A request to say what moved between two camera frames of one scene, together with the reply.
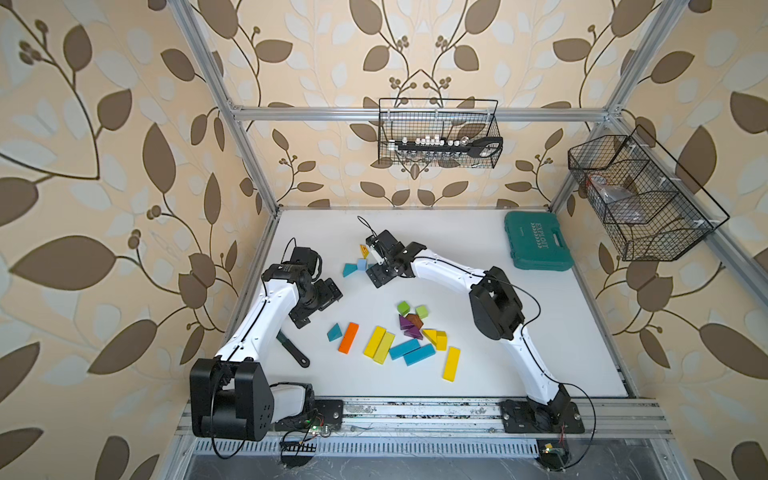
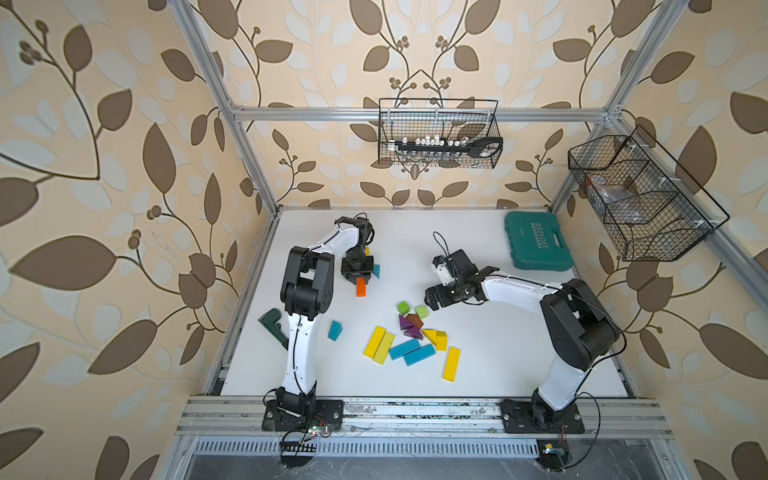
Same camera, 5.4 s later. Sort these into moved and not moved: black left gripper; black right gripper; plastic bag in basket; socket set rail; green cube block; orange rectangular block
Moved: black left gripper; orange rectangular block; black right gripper
Not moved: plastic bag in basket; green cube block; socket set rail
